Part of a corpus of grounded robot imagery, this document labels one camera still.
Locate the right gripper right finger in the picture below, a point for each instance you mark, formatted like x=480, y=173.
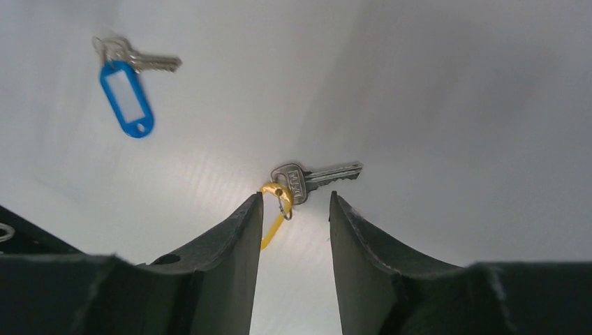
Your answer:
x=386, y=287

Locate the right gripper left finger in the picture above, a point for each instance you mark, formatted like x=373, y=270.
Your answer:
x=206, y=286

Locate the silver key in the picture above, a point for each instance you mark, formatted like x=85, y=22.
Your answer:
x=119, y=48
x=301, y=182

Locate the blue key tag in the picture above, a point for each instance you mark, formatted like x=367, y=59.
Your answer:
x=126, y=96

